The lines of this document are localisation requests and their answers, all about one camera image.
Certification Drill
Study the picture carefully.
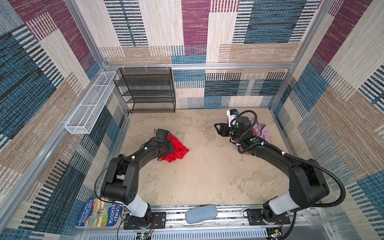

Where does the light pink cloth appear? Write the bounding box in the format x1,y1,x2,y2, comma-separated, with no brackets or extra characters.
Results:
253,121,272,144

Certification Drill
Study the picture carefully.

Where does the red cloth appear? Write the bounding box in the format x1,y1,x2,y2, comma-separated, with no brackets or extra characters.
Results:
150,132,190,163

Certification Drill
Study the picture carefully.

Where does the white wire basket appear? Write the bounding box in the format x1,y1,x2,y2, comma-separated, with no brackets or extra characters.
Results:
65,72,117,135

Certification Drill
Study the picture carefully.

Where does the maroon cloth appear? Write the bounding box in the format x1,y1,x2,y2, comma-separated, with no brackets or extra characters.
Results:
238,146,255,156

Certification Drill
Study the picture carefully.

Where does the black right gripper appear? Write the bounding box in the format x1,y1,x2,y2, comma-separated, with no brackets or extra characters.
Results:
214,123,243,142

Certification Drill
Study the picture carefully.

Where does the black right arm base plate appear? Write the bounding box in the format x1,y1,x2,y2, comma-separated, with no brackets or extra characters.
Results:
243,209,291,226

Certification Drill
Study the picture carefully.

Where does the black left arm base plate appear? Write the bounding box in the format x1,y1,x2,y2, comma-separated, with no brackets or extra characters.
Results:
123,212,167,230

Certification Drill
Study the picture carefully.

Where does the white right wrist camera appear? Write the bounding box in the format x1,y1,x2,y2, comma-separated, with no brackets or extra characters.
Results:
227,109,239,127

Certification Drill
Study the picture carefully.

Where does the treehouse picture book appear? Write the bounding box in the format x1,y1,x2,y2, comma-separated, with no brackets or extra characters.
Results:
74,199,123,229

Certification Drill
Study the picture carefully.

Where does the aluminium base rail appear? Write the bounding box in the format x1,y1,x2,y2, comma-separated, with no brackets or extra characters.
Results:
75,205,339,240

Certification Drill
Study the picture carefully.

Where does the black mesh shelf rack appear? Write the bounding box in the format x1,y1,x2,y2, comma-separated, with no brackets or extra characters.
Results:
115,67,176,114

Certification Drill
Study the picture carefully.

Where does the blue-grey oval pad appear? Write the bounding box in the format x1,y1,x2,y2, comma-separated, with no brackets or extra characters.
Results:
185,205,218,224

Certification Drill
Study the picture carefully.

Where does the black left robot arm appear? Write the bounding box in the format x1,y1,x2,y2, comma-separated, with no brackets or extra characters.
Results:
100,129,174,218

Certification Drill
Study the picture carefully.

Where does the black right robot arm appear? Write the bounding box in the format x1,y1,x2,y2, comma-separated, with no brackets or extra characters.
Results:
214,119,330,223

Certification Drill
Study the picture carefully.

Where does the clear tape roll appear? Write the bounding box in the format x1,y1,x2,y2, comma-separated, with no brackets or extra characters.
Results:
301,208,329,226

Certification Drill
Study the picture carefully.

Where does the black corrugated cable conduit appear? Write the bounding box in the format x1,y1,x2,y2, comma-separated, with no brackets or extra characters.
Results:
230,109,347,240

